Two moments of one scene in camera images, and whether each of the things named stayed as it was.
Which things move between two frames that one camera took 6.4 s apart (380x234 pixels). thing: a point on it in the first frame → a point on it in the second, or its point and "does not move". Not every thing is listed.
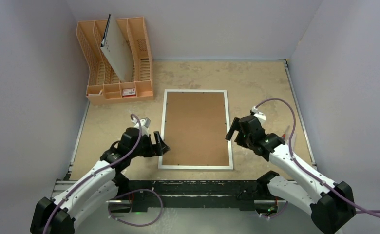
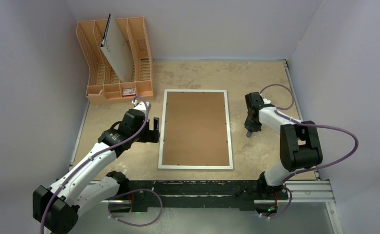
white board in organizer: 115,48 does not move
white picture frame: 194,125 does not move
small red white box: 129,92 does not move
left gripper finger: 163,146 → 154,135
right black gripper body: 237,131 → 252,122
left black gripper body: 146,149 → 144,137
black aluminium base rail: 228,194 does not move
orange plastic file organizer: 104,85 does not move
